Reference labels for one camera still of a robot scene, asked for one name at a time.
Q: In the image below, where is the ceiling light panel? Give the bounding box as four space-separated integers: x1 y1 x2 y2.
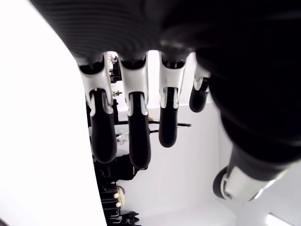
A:
267 212 301 226

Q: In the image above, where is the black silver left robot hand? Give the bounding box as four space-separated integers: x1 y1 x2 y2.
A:
28 0 301 204

